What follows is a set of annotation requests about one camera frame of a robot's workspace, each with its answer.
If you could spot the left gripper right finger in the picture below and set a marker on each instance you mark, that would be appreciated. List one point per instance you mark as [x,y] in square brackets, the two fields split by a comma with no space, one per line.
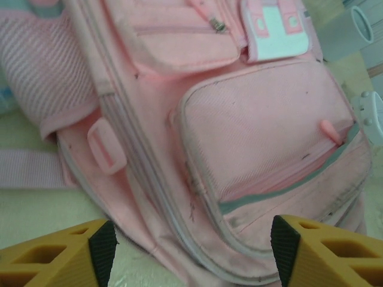
[329,257]

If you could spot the pink backpack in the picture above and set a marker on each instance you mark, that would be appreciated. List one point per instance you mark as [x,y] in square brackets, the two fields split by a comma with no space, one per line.
[239,119]

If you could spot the white alarm clock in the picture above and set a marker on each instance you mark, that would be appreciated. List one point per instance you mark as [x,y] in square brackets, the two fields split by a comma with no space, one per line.
[374,119]

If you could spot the grey cup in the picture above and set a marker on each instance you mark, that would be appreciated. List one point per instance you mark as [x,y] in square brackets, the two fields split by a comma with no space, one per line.
[338,39]

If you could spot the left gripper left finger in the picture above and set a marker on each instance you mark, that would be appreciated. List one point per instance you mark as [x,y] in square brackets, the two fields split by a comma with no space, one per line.
[60,260]

